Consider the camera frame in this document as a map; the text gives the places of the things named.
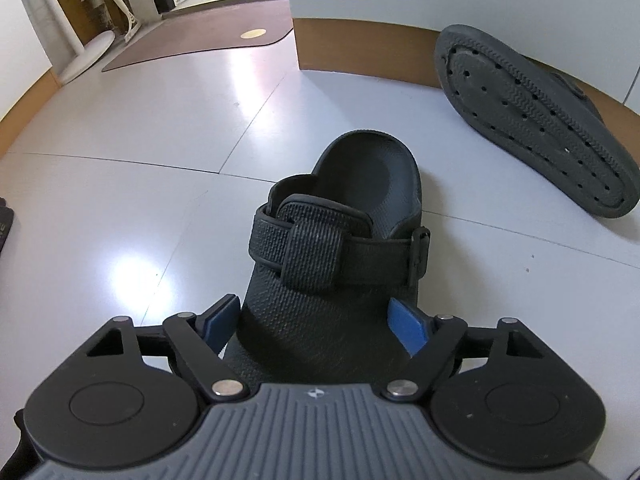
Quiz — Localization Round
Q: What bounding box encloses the black slide slipper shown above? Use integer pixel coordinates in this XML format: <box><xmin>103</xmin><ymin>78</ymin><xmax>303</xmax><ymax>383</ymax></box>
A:
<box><xmin>0</xmin><ymin>197</ymin><xmax>16</xmax><ymax>256</ymax></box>

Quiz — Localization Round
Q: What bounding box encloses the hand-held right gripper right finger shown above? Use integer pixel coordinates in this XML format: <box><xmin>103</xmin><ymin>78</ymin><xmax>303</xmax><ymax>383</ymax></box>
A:
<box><xmin>380</xmin><ymin>297</ymin><xmax>546</xmax><ymax>401</ymax></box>

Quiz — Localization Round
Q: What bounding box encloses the white floor stand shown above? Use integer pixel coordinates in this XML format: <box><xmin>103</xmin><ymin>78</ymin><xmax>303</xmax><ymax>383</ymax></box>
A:
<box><xmin>17</xmin><ymin>0</ymin><xmax>117</xmax><ymax>86</ymax></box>

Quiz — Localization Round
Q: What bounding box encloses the brown door mat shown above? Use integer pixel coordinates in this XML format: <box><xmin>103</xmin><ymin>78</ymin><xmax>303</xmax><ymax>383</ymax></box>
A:
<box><xmin>101</xmin><ymin>0</ymin><xmax>293</xmax><ymax>73</ymax></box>

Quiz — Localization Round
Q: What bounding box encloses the black strap clog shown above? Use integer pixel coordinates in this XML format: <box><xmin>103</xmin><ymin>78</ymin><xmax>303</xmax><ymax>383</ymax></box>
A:
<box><xmin>220</xmin><ymin>130</ymin><xmax>432</xmax><ymax>386</ymax></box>
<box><xmin>434</xmin><ymin>24</ymin><xmax>640</xmax><ymax>220</ymax></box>

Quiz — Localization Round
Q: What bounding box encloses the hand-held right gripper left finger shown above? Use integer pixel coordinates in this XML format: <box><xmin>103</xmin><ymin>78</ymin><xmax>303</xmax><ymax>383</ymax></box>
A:
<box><xmin>85</xmin><ymin>294</ymin><xmax>251</xmax><ymax>402</ymax></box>

